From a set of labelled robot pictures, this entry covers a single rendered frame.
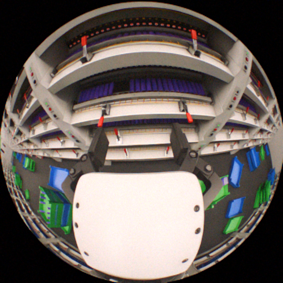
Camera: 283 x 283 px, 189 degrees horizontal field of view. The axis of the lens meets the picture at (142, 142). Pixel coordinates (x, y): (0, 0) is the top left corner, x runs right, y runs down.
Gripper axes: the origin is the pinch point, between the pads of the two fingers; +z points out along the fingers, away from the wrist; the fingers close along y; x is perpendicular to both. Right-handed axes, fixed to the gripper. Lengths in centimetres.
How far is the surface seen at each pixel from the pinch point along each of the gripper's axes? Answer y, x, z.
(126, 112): -5.2, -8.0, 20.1
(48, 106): -34.7, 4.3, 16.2
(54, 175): -88, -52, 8
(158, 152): 9, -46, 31
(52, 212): -64, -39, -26
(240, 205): 111, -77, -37
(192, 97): 18.2, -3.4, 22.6
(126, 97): -4.8, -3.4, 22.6
